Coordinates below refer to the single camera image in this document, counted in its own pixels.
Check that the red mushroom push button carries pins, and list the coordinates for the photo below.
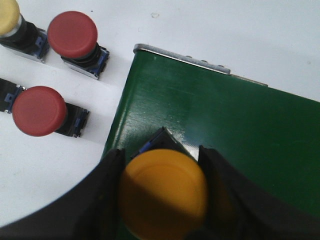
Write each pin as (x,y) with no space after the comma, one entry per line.
(74,36)
(40,110)

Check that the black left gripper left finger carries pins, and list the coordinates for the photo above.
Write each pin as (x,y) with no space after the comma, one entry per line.
(87,212)

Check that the black push button base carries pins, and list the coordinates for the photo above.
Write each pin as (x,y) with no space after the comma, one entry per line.
(9,91)

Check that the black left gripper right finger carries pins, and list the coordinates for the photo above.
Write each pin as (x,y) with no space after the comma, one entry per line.
(240,210)

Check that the pale yellow mushroom push button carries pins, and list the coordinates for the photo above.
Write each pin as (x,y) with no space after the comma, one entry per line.
(19,36)

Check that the green conveyor belt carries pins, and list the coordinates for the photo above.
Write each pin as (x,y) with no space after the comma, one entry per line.
(270,136)

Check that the aluminium conveyor frame rail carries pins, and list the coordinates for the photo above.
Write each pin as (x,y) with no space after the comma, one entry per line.
(191,61)

